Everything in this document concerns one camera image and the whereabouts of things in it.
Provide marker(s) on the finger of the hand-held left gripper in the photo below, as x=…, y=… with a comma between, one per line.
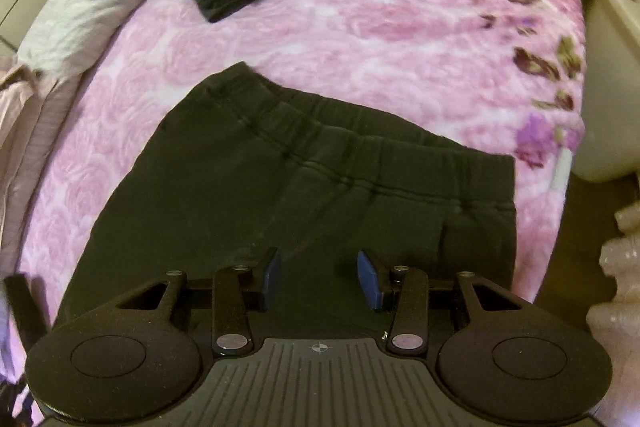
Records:
x=20, y=307

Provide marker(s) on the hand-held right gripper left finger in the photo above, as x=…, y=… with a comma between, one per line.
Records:
x=271, y=276

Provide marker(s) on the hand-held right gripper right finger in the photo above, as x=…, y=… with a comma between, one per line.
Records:
x=367, y=279

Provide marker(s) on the black pants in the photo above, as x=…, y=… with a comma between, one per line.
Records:
x=300, y=187

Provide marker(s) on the lilac bedding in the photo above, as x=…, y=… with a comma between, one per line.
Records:
x=20, y=117

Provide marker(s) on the pink floral blanket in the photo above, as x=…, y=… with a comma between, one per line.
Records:
x=350, y=32

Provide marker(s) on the white crumpled sheet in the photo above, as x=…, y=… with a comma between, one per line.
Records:
x=75, y=22

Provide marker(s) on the white cabinet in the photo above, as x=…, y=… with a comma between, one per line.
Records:
x=610, y=82

